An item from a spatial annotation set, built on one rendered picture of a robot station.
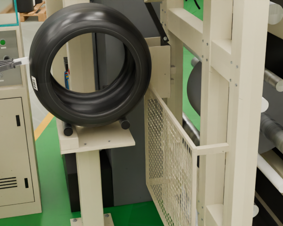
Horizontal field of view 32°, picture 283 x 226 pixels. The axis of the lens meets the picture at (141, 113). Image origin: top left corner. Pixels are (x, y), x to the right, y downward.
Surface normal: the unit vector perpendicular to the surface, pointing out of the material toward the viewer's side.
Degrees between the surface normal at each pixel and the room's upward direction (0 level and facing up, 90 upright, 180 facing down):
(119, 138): 0
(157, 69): 90
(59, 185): 0
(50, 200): 0
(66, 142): 90
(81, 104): 36
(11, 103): 90
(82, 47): 90
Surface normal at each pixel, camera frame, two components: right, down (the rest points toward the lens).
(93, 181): 0.22, 0.38
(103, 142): -0.03, -0.92
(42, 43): -0.44, -0.08
